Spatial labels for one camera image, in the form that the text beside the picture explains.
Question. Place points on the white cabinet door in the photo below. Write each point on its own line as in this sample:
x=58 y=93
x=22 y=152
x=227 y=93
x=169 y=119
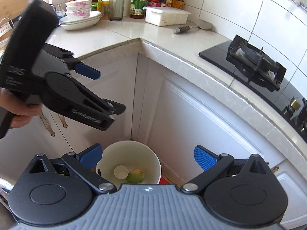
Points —
x=177 y=116

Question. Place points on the green label oil bottle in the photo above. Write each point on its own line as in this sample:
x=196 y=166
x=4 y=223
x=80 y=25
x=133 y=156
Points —
x=136 y=9

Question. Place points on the white plastic seasoning box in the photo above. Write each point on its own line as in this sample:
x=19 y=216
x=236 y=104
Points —
x=165 y=16

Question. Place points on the middle white plate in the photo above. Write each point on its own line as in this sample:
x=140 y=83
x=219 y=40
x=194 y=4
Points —
x=76 y=24

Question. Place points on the bottom white plate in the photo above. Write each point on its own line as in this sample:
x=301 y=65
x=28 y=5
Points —
x=80 y=25

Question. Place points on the white paper cup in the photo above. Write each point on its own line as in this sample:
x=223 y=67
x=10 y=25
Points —
x=121 y=172

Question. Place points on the white plate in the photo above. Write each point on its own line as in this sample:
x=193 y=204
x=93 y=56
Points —
x=93 y=15
x=80 y=25
x=76 y=24

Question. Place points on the black gas stove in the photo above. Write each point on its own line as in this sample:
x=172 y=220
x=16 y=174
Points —
x=266 y=77

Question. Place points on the white floral bowl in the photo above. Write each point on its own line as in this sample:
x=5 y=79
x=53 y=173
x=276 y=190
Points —
x=78 y=15
x=78 y=3
x=78 y=8

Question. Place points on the red floor mat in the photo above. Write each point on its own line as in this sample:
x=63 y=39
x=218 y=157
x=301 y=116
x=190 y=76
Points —
x=164 y=181

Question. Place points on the person's left hand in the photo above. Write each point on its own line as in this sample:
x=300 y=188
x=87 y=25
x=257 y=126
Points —
x=23 y=112

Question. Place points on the white trash bin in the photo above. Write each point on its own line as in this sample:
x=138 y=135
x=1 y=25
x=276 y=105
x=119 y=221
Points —
x=133 y=155

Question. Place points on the smooth green cabbage leaf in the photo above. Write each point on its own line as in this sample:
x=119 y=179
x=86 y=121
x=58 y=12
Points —
x=135 y=178

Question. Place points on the middle white floral bowl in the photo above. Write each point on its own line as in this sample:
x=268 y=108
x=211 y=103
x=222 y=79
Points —
x=78 y=8

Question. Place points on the bottom white floral bowl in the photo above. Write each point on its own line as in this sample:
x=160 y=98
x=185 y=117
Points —
x=78 y=15

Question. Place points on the large orange peel piece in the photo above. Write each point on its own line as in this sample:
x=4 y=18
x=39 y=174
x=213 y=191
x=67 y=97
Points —
x=137 y=171

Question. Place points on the top white plate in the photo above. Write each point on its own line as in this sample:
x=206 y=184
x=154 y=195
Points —
x=93 y=15

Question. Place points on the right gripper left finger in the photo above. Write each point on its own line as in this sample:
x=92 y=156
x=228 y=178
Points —
x=56 y=191

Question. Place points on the top white floral bowl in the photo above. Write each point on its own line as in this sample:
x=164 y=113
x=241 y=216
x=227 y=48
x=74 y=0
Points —
x=78 y=3

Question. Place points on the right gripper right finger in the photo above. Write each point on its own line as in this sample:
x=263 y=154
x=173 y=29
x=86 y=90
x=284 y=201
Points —
x=240 y=192

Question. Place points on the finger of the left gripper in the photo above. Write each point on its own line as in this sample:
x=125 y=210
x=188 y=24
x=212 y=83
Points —
x=72 y=62
x=66 y=96

